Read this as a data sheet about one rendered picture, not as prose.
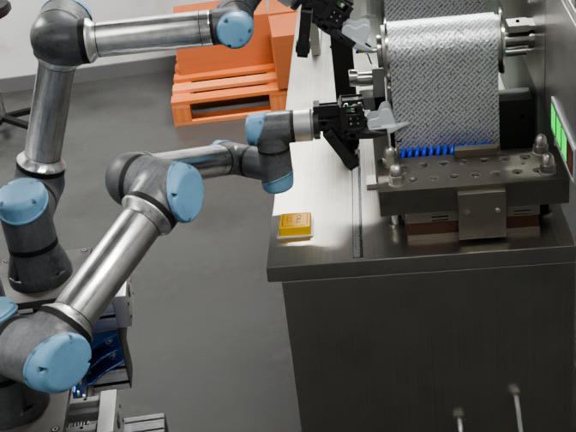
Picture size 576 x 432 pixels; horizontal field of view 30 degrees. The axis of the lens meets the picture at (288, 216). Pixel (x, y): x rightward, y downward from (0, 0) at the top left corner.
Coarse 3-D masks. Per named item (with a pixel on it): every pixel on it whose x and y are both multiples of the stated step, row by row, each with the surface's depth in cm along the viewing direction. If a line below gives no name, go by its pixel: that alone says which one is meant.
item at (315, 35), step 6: (312, 12) 337; (312, 24) 338; (312, 30) 339; (318, 30) 340; (312, 36) 340; (318, 36) 340; (312, 42) 341; (318, 42) 341; (312, 48) 342; (318, 48) 342; (312, 54) 343; (318, 54) 343
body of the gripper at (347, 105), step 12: (348, 96) 244; (360, 96) 243; (324, 108) 240; (336, 108) 240; (348, 108) 239; (360, 108) 238; (324, 120) 242; (336, 120) 242; (348, 120) 240; (360, 120) 240; (336, 132) 243; (348, 132) 241
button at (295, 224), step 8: (280, 216) 247; (288, 216) 246; (296, 216) 246; (304, 216) 245; (280, 224) 243; (288, 224) 243; (296, 224) 243; (304, 224) 242; (280, 232) 242; (288, 232) 242; (296, 232) 242; (304, 232) 242
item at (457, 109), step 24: (480, 72) 236; (408, 96) 239; (432, 96) 239; (456, 96) 239; (480, 96) 238; (408, 120) 242; (432, 120) 242; (456, 120) 241; (480, 120) 241; (408, 144) 245; (432, 144) 244; (456, 144) 244
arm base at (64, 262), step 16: (16, 256) 248; (32, 256) 247; (48, 256) 249; (64, 256) 253; (16, 272) 250; (32, 272) 248; (48, 272) 249; (64, 272) 252; (16, 288) 250; (32, 288) 249; (48, 288) 250
